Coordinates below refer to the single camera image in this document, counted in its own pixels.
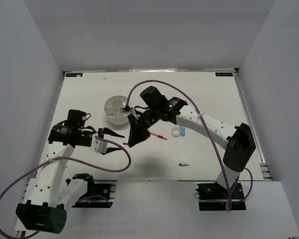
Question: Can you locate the right black corner label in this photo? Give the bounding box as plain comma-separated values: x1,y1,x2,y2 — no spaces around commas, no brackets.
215,72,233,77

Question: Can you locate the left black corner label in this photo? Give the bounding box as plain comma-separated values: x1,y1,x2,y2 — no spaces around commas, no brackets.
65,73,83,77

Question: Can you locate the white round divided container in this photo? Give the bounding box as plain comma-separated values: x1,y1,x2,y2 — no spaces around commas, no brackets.
104,95,130,125

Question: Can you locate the black corner label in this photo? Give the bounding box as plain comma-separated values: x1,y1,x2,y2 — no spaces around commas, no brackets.
215,72,233,77
65,73,83,77

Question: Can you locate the red ballpoint pen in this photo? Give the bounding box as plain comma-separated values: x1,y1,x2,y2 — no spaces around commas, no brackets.
150,132,167,140

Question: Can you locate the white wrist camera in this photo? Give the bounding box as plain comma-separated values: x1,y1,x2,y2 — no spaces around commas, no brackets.
90,133,107,154
120,105,134,114

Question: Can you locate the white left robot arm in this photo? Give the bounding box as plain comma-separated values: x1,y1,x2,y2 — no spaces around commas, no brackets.
16,110,118,234

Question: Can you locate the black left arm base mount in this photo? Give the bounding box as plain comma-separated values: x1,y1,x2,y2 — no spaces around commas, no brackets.
72,181,116,208

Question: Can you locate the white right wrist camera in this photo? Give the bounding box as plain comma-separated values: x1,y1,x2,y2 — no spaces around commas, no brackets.
120,105,134,114

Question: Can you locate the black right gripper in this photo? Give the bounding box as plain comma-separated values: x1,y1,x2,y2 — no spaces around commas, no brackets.
128,107,160,148

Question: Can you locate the white tape roll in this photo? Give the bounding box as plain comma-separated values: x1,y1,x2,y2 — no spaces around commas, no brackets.
170,126,181,137

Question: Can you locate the light blue marker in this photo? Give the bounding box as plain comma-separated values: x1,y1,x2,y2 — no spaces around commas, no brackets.
180,126,185,136

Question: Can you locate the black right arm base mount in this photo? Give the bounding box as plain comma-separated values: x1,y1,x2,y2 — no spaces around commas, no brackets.
196,183,246,211

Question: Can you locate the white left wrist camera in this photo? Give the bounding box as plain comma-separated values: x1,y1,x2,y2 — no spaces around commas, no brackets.
90,133,107,154

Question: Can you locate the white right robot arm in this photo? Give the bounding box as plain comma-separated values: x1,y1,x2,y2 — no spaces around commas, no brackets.
128,86,256,199

